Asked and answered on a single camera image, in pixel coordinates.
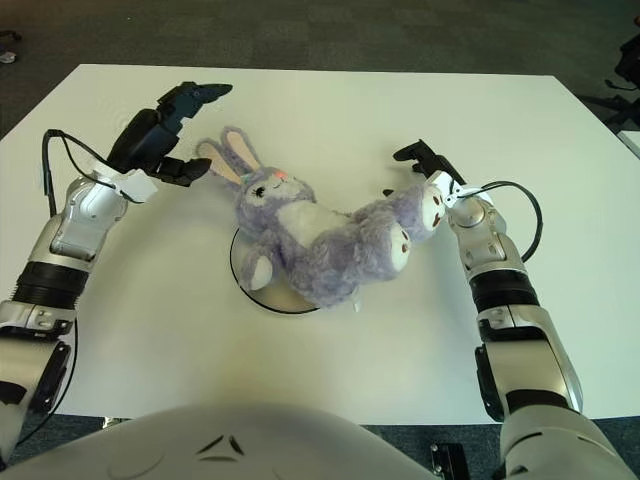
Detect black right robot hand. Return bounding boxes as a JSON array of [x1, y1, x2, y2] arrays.
[[382, 139, 469, 199]]

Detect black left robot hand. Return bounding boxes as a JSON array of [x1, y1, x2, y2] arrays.
[[107, 80, 234, 189]]

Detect purple plush rabbit doll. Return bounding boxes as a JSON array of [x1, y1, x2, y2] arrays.
[[196, 126, 449, 314]]

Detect white plate with black rim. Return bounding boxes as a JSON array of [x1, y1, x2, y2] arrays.
[[229, 227, 326, 315]]

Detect black tripod legs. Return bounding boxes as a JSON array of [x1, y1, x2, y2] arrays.
[[582, 77, 640, 122]]

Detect white side table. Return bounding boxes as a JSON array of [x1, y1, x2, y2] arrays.
[[618, 127, 640, 159]]

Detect black equipment bag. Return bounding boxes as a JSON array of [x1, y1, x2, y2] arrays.
[[617, 38, 640, 81]]

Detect grey robot torso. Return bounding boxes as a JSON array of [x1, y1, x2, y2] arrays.
[[9, 402, 436, 480]]

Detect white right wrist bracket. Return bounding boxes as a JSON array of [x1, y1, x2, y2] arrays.
[[424, 170, 494, 210]]

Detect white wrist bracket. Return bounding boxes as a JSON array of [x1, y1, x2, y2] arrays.
[[424, 170, 494, 210], [89, 167, 157, 205]]

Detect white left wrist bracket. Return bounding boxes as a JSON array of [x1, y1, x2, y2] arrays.
[[89, 167, 157, 205]]

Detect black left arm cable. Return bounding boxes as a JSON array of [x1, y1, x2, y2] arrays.
[[39, 128, 129, 221]]

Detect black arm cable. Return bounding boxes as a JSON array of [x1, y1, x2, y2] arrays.
[[39, 128, 129, 221], [467, 180, 544, 262]]

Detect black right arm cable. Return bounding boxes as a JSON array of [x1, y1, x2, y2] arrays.
[[467, 180, 544, 262]]

